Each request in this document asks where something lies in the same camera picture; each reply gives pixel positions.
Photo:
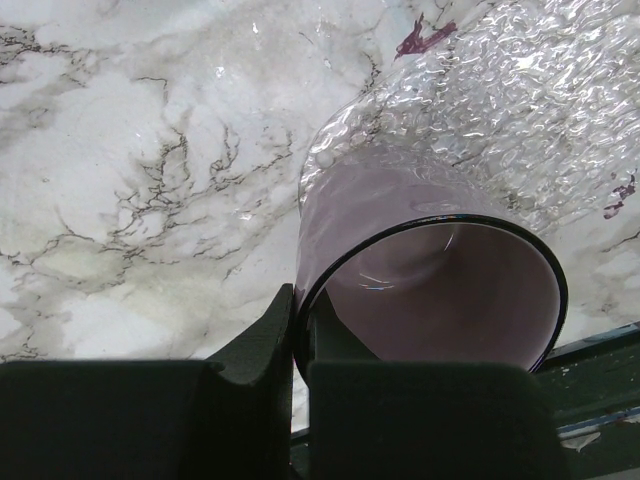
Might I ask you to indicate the clear textured glass tray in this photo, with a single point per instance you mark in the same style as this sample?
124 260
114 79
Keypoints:
538 101

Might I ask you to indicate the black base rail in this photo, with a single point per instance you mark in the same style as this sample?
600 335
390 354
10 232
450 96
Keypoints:
592 388

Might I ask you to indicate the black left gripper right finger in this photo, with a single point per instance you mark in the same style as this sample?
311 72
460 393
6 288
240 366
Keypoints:
371 419

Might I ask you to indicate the purple mug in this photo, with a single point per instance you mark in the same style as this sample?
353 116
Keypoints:
420 265

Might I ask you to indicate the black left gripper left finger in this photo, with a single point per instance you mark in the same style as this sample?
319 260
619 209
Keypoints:
227 416

